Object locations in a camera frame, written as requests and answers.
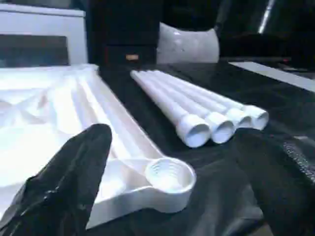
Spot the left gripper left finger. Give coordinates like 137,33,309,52
0,123,113,236

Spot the white plastic bag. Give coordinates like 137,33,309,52
157,22,220,64

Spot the white plastic table top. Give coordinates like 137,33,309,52
0,64,197,230

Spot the black box with yellow label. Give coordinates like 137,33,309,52
88,0,163,65

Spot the white cabinet with glass doors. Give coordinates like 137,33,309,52
0,4,88,68

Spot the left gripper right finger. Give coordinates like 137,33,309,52
235,129,315,236

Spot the white flat board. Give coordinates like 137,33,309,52
229,61,315,93

